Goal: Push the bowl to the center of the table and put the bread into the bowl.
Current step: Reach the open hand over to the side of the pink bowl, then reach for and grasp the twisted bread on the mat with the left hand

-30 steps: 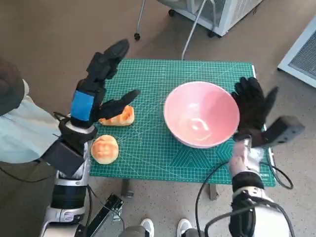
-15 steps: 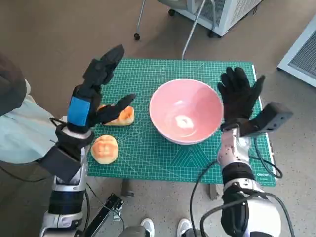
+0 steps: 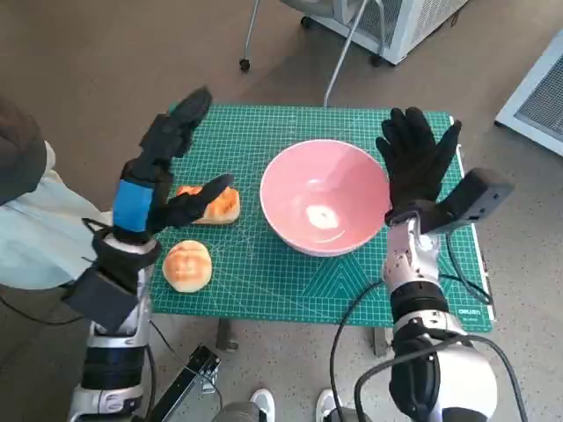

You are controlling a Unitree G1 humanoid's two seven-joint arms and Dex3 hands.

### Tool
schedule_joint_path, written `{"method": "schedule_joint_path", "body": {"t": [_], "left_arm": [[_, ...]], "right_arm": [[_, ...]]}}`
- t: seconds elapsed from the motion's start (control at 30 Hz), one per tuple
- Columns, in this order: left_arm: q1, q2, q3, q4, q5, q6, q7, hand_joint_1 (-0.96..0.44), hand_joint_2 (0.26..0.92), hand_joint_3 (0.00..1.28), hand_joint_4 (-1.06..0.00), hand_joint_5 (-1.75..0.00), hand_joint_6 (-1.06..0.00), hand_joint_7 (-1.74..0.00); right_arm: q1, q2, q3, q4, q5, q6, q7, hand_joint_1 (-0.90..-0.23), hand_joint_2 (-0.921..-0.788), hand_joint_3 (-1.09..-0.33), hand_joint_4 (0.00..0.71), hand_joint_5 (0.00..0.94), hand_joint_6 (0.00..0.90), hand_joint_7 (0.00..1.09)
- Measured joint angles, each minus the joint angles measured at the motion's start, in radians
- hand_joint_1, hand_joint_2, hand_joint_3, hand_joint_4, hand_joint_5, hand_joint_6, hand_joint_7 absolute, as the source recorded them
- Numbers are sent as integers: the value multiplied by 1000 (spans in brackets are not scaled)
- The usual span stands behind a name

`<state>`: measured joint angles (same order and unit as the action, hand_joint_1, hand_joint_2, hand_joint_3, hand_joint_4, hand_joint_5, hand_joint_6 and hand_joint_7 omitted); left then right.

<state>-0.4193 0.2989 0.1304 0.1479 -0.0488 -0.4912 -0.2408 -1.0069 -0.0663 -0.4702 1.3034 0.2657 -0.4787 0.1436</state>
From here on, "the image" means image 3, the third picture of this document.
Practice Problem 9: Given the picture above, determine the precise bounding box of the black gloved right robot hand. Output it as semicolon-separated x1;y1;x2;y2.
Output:
376;106;463;213

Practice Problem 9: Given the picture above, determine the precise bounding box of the white ventilated appliance with castors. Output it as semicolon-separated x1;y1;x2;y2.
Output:
301;0;470;67

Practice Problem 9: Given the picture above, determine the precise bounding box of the person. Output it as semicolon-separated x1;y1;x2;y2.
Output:
0;94;115;422
215;387;353;422

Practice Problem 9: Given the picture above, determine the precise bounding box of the long toy bread loaf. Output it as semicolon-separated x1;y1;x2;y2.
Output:
175;184;242;226

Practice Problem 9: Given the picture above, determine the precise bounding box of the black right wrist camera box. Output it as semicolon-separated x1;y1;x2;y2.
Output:
421;167;515;234

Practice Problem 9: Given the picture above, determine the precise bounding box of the green cutting mat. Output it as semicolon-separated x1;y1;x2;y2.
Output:
149;103;494;333

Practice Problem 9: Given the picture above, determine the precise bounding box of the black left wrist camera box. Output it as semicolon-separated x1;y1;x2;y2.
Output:
61;267;137;333

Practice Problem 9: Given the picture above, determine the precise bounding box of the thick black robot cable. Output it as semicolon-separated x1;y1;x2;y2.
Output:
356;336;529;422

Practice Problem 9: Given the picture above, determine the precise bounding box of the black metal stand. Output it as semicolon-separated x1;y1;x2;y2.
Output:
151;344;222;422

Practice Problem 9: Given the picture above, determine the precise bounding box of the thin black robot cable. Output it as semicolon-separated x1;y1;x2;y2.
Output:
330;280;388;422

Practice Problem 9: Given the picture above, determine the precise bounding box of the pink bowl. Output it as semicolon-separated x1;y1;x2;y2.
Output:
259;139;391;258

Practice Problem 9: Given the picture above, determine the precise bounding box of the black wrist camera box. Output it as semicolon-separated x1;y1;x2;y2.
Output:
61;267;137;333
421;167;515;234

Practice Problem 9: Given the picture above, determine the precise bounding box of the grey metal chair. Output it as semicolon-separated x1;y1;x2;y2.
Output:
238;0;391;109

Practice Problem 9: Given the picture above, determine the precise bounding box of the white appliance with grille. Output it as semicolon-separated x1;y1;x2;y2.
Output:
494;28;563;157

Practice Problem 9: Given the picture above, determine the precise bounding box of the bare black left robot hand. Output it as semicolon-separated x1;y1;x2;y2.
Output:
112;86;236;244

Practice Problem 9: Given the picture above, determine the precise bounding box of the grey metal table leg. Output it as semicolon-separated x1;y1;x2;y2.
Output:
372;327;392;358
216;318;241;353

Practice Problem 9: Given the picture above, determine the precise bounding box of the round toy bread bun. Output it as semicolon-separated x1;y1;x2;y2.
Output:
162;240;214;294

